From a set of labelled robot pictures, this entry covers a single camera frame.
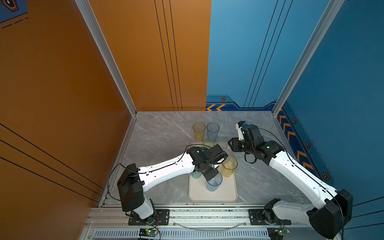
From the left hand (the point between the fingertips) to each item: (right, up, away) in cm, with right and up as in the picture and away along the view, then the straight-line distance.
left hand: (211, 170), depth 76 cm
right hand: (+10, +14, +3) cm, 17 cm away
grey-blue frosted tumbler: (0, -6, -5) cm, 8 cm away
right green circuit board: (+31, -28, -6) cm, 42 cm away
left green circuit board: (-31, -28, -5) cm, 42 cm away
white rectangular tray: (+9, -14, +6) cm, 18 cm away
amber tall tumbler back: (-6, +21, +18) cm, 28 cm away
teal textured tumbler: (-8, -5, +7) cm, 12 cm away
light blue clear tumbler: (+3, +20, +24) cm, 31 cm away
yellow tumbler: (+11, 0, +11) cm, 16 cm away
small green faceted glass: (0, +12, +19) cm, 22 cm away
